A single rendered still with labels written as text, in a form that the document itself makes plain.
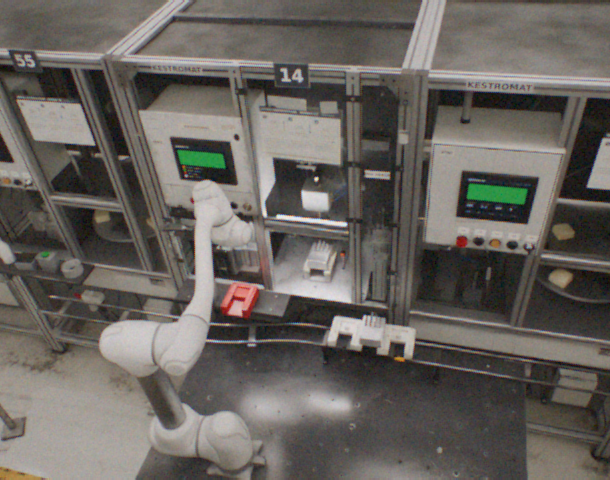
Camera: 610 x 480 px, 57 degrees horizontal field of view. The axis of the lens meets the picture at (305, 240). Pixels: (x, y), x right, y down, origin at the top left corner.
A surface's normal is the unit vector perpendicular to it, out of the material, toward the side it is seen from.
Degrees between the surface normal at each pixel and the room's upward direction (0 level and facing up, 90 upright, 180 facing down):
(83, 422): 0
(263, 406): 0
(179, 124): 90
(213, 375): 0
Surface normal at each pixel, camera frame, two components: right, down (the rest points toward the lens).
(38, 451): -0.07, -0.75
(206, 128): -0.26, 0.66
